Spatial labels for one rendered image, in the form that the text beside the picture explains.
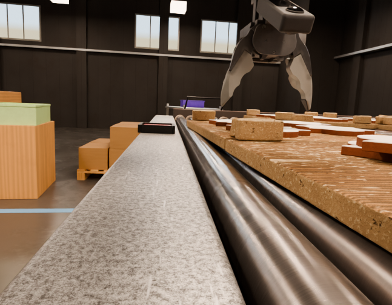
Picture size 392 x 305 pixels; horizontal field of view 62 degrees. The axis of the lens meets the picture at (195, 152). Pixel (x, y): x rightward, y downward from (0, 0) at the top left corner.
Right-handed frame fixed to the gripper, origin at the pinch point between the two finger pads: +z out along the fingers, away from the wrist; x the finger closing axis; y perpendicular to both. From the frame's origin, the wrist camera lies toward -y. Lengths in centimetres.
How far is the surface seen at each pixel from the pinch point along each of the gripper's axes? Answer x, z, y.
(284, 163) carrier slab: 8.7, 4.2, -27.3
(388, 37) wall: -550, -187, 681
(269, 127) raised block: 4.4, 2.2, -12.8
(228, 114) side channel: -18, 3, 97
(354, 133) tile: -15.0, 3.3, -1.4
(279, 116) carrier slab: -23, 2, 49
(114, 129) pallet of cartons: 57, 30, 343
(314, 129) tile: -10.1, 3.1, 2.6
